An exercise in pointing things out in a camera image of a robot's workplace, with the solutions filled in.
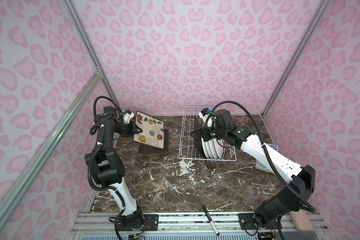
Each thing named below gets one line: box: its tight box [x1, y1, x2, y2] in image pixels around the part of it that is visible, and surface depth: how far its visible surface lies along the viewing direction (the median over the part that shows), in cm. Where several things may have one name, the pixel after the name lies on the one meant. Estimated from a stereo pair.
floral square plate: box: [133, 111, 165, 150], surface depth 94 cm
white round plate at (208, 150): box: [204, 141, 214, 159], surface depth 86 cm
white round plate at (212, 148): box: [208, 139, 218, 159], surface depth 86 cm
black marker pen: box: [202, 205, 220, 236], surface depth 75 cm
